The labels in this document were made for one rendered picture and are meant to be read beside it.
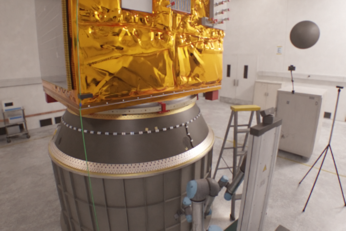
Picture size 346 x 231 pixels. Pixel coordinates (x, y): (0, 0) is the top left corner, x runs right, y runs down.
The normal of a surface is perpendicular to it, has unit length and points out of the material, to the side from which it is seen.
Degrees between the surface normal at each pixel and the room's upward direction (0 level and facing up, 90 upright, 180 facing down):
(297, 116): 90
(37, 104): 90
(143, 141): 62
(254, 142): 90
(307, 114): 90
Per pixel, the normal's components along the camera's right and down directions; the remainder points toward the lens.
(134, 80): 0.71, 0.12
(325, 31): -0.71, 0.15
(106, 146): -0.06, -0.27
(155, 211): 0.36, 0.20
